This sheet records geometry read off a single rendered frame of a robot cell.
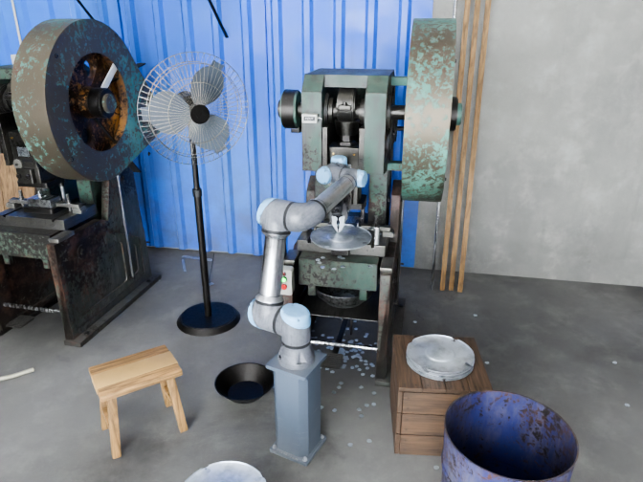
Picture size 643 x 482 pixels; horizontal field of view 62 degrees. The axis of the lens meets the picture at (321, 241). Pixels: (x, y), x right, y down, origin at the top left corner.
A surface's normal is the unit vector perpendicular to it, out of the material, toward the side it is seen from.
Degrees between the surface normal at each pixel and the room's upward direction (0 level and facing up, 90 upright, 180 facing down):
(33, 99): 79
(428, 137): 94
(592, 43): 90
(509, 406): 88
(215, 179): 90
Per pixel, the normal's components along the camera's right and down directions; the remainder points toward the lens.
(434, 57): -0.15, -0.32
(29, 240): -0.22, 0.37
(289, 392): -0.47, 0.33
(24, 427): 0.00, -0.92
